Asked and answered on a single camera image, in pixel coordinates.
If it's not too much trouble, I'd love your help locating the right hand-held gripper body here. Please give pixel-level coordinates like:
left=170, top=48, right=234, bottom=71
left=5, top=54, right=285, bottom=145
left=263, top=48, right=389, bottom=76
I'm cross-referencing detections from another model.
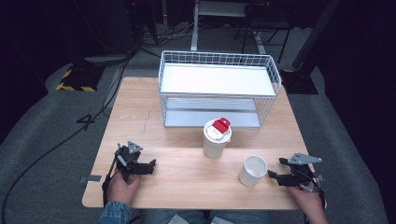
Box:
left=276, top=151, right=327, bottom=192

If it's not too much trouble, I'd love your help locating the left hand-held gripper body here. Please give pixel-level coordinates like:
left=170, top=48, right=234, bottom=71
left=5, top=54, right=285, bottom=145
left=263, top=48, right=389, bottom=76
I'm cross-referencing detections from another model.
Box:
left=113, top=140, right=145, bottom=183

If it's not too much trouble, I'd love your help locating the white paper cup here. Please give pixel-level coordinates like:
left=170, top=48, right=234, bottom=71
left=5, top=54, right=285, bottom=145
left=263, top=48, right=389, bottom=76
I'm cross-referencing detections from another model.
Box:
left=237, top=155, right=269, bottom=188

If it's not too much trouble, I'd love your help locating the white cup with red lid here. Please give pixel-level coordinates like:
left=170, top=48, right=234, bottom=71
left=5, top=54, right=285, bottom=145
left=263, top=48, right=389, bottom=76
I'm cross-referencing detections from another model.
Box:
left=203, top=117, right=233, bottom=160

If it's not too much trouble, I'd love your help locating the white wire shelf rack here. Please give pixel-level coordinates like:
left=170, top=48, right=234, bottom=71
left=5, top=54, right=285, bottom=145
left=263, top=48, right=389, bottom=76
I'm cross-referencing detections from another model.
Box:
left=158, top=49, right=283, bottom=130

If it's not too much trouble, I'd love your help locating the person's right hand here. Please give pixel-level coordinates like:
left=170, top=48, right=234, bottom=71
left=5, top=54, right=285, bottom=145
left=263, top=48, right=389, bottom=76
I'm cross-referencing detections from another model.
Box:
left=285, top=182, right=327, bottom=211

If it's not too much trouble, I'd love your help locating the person's left hand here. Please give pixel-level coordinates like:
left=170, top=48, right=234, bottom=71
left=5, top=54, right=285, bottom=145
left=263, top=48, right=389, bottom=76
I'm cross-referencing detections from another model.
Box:
left=106, top=171, right=142, bottom=205

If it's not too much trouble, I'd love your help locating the grey tape strip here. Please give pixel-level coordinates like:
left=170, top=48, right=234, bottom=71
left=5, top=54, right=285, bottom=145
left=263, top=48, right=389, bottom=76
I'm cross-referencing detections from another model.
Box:
left=78, top=175, right=103, bottom=184

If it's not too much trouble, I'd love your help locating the white paper sheet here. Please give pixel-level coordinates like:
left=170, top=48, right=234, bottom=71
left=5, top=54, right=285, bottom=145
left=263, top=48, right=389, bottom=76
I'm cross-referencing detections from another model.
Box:
left=210, top=216, right=235, bottom=224
left=167, top=214, right=191, bottom=224

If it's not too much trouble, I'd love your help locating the yellow black striped floor base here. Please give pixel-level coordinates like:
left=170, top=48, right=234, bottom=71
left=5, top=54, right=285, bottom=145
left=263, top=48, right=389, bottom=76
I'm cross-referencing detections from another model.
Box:
left=55, top=65, right=106, bottom=93

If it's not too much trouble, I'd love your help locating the right hand-held gripper cable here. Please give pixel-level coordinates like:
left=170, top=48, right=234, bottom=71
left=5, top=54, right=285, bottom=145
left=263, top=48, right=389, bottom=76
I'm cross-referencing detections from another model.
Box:
left=298, top=169, right=329, bottom=210

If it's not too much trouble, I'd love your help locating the hand-held gripper cable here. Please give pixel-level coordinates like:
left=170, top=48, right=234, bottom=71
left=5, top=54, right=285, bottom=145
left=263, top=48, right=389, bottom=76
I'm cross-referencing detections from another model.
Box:
left=298, top=169, right=329, bottom=210
left=102, top=143, right=123, bottom=207

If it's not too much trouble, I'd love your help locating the left hand-held gripper cable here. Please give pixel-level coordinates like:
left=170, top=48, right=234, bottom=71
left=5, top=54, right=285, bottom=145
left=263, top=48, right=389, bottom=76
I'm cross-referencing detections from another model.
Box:
left=102, top=143, right=123, bottom=207

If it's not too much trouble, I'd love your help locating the long black floor cable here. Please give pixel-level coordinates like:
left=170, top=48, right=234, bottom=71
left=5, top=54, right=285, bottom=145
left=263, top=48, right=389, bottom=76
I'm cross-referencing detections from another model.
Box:
left=0, top=52, right=138, bottom=224

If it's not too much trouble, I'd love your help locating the black post with base plate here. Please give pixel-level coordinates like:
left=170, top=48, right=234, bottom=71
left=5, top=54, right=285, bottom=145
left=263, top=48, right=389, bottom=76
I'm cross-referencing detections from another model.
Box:
left=279, top=0, right=342, bottom=96

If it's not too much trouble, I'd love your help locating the bundle of floor cables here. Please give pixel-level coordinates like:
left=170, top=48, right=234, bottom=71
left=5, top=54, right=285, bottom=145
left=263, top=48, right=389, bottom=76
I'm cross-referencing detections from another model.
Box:
left=136, top=21, right=204, bottom=59

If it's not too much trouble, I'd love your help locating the white metal desk frame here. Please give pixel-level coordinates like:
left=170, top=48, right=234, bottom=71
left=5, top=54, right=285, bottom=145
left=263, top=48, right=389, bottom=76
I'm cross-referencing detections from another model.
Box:
left=190, top=0, right=250, bottom=52

